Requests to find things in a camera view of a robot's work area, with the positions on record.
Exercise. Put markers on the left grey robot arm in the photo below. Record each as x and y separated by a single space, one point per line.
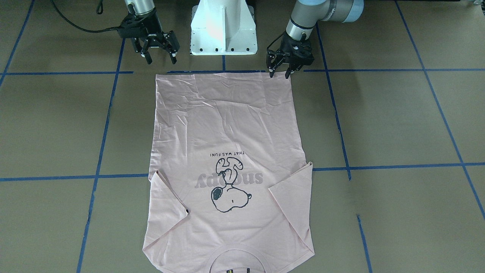
306 14

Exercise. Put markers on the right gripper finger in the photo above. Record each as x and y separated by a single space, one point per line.
145 53
172 53

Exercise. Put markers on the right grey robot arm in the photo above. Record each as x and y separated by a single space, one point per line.
139 7

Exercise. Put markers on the pink Snoopy t-shirt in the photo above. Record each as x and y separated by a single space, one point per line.
230 186

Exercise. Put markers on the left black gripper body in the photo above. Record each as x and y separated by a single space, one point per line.
279 57

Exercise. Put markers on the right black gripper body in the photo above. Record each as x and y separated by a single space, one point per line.
151 31

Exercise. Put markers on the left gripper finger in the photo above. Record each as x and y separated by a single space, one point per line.
271 65
289 71

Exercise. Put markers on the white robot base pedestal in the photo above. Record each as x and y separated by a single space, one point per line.
223 27

